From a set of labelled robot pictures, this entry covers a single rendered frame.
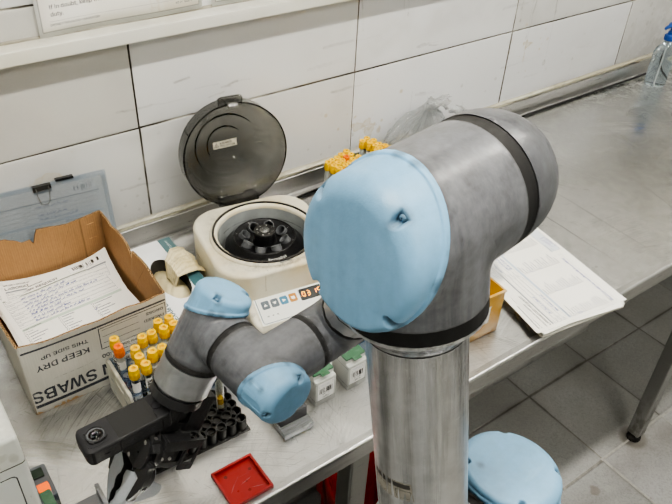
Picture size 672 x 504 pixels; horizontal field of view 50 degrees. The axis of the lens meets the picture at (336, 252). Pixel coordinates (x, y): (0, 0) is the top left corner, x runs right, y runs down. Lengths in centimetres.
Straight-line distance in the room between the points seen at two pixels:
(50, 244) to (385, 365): 95
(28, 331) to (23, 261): 16
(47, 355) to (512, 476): 71
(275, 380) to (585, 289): 85
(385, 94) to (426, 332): 129
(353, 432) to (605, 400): 152
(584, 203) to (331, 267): 135
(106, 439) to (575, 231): 114
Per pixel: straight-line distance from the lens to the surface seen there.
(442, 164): 50
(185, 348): 90
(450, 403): 60
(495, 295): 131
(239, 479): 113
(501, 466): 84
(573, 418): 250
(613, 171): 199
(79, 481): 117
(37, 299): 138
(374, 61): 171
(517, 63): 209
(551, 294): 148
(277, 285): 131
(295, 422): 117
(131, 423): 96
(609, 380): 266
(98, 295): 136
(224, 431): 116
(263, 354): 84
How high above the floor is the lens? 180
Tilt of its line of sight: 37 degrees down
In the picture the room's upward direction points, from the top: 3 degrees clockwise
